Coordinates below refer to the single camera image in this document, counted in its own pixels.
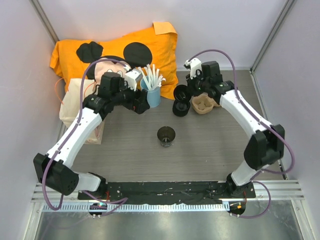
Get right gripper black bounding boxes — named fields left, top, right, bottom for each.
left=185, top=70, right=210, bottom=98

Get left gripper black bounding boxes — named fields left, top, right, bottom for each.
left=111, top=78, right=150, bottom=114

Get black cup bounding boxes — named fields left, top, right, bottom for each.
left=157, top=126, right=176, bottom=148
left=172, top=100, right=191, bottom=117

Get paper takeout bag orange handles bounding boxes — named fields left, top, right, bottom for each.
left=59, top=78, right=105, bottom=145

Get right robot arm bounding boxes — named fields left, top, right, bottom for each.
left=184, top=58, right=285, bottom=198

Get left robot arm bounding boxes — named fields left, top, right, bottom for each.
left=33, top=69, right=150, bottom=200

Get blue cup straw holder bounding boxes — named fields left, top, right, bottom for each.
left=140, top=79, right=161, bottom=108

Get orange Mickey Mouse pillow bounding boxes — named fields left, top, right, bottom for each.
left=49, top=22, right=179, bottom=100

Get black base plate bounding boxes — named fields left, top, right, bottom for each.
left=92, top=181, right=256, bottom=205

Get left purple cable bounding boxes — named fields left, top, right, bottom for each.
left=41, top=58, right=130, bottom=230

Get purple cable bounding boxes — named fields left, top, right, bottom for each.
left=188, top=49, right=296, bottom=218
left=41, top=58, right=130, bottom=230

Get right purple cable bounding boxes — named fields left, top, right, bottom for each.
left=188, top=49, right=296, bottom=218

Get aluminium rail frame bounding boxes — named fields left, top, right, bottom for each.
left=46, top=180, right=304, bottom=216

